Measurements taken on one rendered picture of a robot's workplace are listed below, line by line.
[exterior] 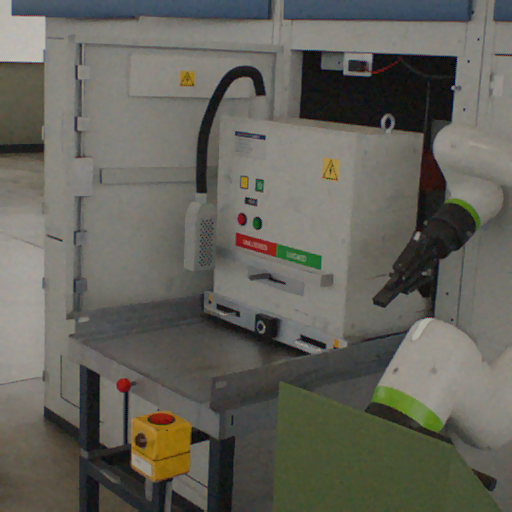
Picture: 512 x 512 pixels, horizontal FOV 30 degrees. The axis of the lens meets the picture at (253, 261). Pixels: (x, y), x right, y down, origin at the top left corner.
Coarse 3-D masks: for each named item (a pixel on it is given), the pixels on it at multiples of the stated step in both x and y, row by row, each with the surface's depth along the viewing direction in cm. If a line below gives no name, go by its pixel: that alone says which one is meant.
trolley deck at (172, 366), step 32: (224, 320) 256; (96, 352) 226; (128, 352) 226; (160, 352) 227; (192, 352) 228; (224, 352) 229; (256, 352) 230; (288, 352) 231; (160, 384) 206; (192, 384) 206; (224, 384) 207; (320, 384) 210; (352, 384) 214; (192, 416) 197; (224, 416) 191; (256, 416) 196
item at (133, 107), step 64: (64, 64) 239; (128, 64) 247; (192, 64) 253; (256, 64) 265; (64, 128) 242; (128, 128) 251; (192, 128) 260; (64, 192) 246; (128, 192) 255; (192, 192) 264; (64, 256) 249; (128, 256) 259
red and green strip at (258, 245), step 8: (240, 240) 243; (248, 240) 241; (256, 240) 238; (264, 240) 236; (248, 248) 241; (256, 248) 239; (264, 248) 236; (272, 248) 234; (280, 248) 231; (288, 248) 229; (280, 256) 232; (288, 256) 229; (296, 256) 227; (304, 256) 225; (312, 256) 223; (320, 256) 221; (304, 264) 225; (312, 264) 223; (320, 264) 221
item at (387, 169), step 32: (320, 128) 217; (352, 128) 226; (384, 160) 215; (416, 160) 222; (384, 192) 217; (416, 192) 225; (352, 224) 213; (384, 224) 219; (352, 256) 215; (384, 256) 222; (352, 288) 217; (352, 320) 219; (384, 320) 226; (416, 320) 234
